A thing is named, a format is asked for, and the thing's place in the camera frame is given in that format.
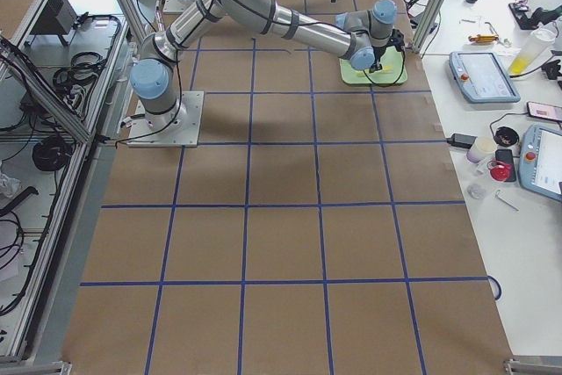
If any light green tray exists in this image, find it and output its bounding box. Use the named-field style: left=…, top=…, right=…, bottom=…
left=339, top=47, right=407, bottom=86

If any far teach pendant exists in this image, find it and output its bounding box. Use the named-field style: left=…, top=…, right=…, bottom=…
left=449, top=51, right=521, bottom=104

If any teach pendant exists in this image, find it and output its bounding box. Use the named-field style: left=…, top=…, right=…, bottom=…
left=449, top=51, right=521, bottom=104
left=518, top=124, right=561, bottom=201

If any white lilac cup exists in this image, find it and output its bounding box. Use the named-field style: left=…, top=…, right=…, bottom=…
left=466, top=136, right=497, bottom=163

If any clear cup yellow liquid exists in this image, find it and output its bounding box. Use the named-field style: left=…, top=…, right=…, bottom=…
left=508, top=27, right=556, bottom=76

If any red round lid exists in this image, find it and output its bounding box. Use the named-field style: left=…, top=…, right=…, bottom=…
left=486, top=160, right=513, bottom=182

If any black smartphone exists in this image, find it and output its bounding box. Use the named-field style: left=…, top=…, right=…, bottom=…
left=527, top=102, right=562, bottom=123

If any silver allen key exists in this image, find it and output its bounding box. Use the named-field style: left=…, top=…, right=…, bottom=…
left=494, top=190, right=520, bottom=212

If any brown paper table cover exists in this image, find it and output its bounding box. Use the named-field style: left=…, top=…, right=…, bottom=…
left=61, top=18, right=510, bottom=374

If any near teach pendant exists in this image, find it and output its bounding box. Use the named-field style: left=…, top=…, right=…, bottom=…
left=518, top=124, right=561, bottom=201

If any black box on shelf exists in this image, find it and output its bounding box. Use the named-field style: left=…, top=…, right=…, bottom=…
left=30, top=0, right=78, bottom=46

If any aluminium frame post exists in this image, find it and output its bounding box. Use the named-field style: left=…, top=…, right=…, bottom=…
left=410, top=0, right=460, bottom=58

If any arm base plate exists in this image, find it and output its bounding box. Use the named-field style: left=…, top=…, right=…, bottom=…
left=126, top=90, right=205, bottom=148
left=163, top=0, right=197, bottom=15

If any coiled black cable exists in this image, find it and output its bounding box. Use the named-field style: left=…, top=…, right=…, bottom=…
left=32, top=135, right=71, bottom=173

